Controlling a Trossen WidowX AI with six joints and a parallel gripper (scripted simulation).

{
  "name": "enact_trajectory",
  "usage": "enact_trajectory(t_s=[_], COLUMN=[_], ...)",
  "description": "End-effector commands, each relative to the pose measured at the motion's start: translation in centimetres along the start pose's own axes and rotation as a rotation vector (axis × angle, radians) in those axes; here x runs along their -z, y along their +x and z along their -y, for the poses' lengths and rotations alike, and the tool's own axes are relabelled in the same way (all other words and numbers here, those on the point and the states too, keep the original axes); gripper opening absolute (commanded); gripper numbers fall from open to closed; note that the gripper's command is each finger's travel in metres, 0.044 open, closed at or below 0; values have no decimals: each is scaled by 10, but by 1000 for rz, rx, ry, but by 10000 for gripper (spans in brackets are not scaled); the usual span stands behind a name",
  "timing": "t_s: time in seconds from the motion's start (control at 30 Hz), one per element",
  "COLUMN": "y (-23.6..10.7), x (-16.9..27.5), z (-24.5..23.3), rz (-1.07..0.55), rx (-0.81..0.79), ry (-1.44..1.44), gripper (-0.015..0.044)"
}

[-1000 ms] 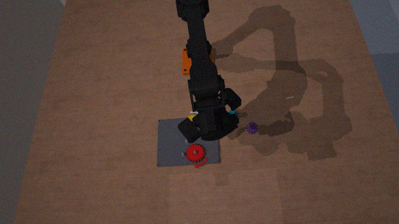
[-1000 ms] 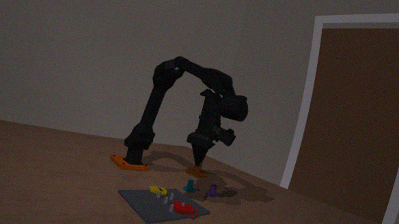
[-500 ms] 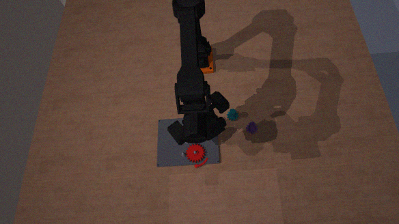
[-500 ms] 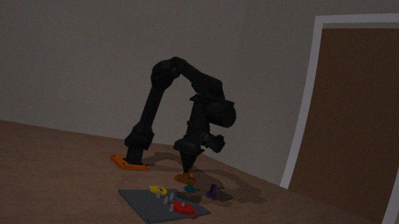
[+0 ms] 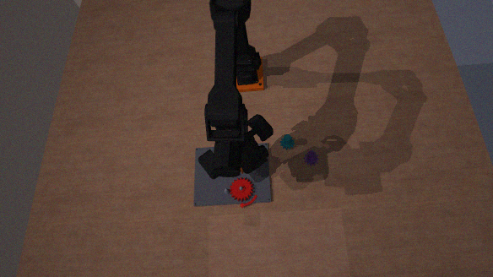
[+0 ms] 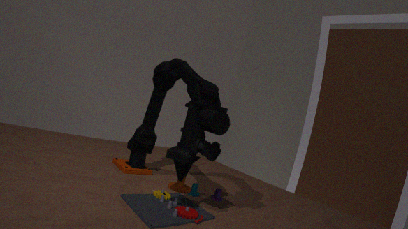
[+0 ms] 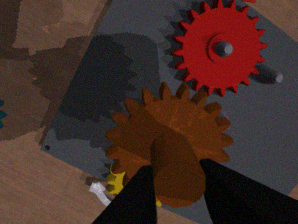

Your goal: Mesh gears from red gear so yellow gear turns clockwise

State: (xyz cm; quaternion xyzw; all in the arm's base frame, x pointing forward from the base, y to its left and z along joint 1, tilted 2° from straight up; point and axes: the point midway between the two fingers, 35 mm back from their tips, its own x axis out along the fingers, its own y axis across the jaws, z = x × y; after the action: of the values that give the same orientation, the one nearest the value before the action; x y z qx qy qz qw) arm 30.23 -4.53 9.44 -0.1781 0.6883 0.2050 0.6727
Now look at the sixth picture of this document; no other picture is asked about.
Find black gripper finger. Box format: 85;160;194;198
185;156;200;177
173;160;191;181

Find red gear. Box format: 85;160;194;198
175;206;199;219

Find teal toothed gear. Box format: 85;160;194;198
187;183;199;197

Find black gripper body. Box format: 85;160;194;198
166;124;205;164

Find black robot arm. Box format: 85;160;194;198
126;58;231;169

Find purple gear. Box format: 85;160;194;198
210;188;222;202

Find brown gear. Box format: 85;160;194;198
168;176;191;194

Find yellow gear with black stripe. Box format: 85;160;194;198
153;190;170;200

